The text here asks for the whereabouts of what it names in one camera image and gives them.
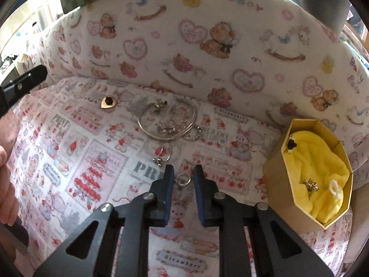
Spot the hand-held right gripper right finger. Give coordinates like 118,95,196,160
194,164,336,277

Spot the strawberry printed cloth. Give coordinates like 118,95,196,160
9,76,358,277

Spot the teddy bear printed cloth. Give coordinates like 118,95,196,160
0,0,369,179

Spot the gold heart pendant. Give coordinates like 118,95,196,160
101,95,118,110

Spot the large silver bangle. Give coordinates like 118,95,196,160
137,99,199,141

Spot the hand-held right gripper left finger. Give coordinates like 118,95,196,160
33,164,176,277

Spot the white cord loop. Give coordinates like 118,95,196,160
328,180,344,200

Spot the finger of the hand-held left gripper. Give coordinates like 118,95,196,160
0,65,48,117

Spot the silver crystal charm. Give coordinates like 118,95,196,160
302,178,319,193

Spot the person's left hand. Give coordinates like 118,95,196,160
0,144,21,227

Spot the silver earring pair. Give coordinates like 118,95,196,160
157,123,178,137

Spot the thin silver bangle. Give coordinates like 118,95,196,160
170,102,194,125

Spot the gold octagonal box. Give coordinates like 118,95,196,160
263,118,354,231

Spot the small silver hoop ring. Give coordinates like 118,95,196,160
183,125,204,142

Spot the silver flower brooch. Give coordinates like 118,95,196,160
151,98,169,114

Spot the silver ring with stone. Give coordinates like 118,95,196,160
175,172,192,189

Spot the yellow fluffy cloth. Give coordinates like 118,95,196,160
284,130,349,224

